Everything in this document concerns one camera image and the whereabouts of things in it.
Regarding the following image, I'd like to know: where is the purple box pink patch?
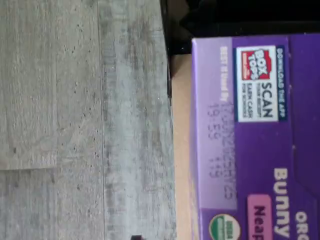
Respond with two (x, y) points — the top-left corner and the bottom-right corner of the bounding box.
(188, 33), (320, 240)

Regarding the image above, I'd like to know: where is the wooden shelf board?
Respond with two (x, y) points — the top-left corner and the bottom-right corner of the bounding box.
(170, 53), (195, 240)

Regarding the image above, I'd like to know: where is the black metal shelf frame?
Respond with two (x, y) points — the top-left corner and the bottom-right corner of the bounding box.
(159, 0), (195, 107)

